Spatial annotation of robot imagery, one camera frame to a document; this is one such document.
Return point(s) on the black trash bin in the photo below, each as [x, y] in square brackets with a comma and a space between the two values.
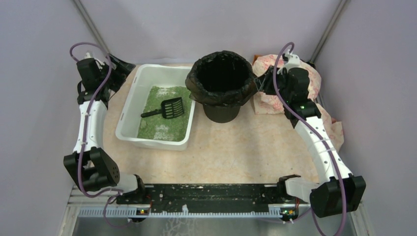
[221, 114]

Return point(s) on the white plastic litter box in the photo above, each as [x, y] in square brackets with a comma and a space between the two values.
[151, 85]

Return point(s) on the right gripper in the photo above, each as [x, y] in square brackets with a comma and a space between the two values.
[270, 82]

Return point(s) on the green litter clump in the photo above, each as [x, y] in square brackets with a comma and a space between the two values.
[143, 124]

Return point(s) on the black litter scoop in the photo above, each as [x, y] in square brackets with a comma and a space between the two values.
[169, 109]

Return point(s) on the black garbage bag liner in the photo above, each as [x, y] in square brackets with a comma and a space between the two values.
[222, 79]

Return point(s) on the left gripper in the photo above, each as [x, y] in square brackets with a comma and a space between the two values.
[116, 68]

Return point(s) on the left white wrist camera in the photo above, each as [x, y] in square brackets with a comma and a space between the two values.
[89, 57]

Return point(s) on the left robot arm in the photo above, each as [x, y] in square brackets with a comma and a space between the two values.
[89, 165]

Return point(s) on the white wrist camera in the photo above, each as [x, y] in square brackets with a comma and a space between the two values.
[89, 57]
[291, 61]

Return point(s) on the pink floral cloth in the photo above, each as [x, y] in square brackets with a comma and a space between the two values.
[270, 104]

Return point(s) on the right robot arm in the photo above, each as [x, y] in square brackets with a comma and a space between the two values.
[338, 190]

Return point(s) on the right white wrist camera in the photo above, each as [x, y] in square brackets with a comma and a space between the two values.
[291, 61]

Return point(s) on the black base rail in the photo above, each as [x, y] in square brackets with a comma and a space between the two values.
[191, 200]

